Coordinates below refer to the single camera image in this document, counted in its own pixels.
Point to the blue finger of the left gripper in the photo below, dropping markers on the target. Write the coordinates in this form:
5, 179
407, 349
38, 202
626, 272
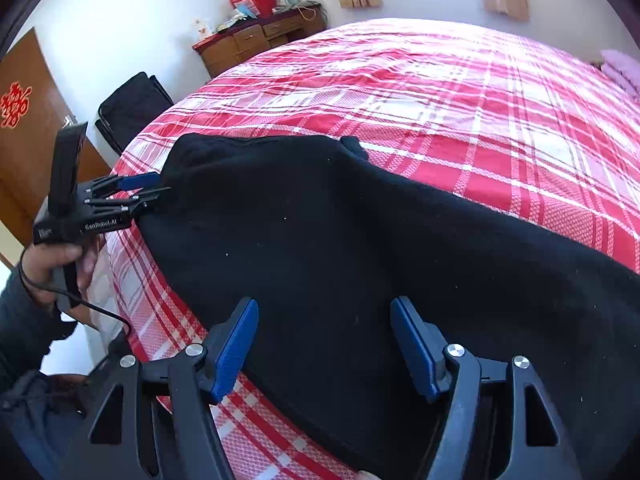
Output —
132, 181
135, 203

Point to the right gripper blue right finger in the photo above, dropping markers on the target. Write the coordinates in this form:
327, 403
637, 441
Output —
493, 419

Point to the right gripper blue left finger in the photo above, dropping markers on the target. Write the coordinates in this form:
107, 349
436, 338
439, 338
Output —
154, 420

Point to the black pants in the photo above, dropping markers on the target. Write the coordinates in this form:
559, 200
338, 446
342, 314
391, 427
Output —
324, 241

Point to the left dark sleeve forearm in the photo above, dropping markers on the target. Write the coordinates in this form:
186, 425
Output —
39, 417

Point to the person left hand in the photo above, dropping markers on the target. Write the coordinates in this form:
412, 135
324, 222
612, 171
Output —
39, 262

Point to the black chair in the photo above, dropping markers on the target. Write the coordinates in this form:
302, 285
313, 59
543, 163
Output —
130, 108

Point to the brown wooden door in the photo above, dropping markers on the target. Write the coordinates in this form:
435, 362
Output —
32, 112

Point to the brown wooden dresser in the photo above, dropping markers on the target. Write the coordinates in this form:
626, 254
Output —
248, 38

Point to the red bag on dresser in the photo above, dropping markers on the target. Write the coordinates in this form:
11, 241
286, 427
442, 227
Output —
260, 8

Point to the red white plaid bedsheet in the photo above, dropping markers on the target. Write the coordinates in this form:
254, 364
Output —
498, 119

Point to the pink folded quilt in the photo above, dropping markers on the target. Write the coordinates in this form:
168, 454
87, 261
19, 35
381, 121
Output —
623, 70

